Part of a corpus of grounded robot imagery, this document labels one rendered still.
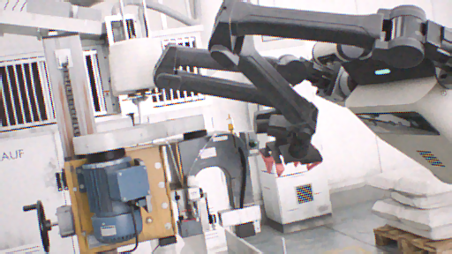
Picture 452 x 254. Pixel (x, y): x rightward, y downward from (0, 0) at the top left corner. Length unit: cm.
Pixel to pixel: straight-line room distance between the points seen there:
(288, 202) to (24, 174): 259
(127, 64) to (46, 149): 295
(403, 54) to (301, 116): 39
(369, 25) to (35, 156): 374
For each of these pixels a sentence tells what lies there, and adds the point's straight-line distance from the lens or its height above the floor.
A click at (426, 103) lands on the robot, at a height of 138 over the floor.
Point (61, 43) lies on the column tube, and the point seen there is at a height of 173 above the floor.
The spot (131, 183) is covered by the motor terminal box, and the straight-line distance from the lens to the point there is 167.
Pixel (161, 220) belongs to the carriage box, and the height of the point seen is 109.
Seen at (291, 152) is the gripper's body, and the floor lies 128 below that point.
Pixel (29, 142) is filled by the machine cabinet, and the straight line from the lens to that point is 464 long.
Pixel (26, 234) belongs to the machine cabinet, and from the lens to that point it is 473.
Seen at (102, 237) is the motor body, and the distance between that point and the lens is 177.
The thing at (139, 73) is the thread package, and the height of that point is 158.
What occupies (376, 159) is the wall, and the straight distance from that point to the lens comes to 691.
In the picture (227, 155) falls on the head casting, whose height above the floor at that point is 126.
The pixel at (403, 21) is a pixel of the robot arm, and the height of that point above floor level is 155.
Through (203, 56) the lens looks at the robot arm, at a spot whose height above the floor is 159.
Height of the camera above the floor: 146
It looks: 3 degrees down
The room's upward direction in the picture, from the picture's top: 9 degrees counter-clockwise
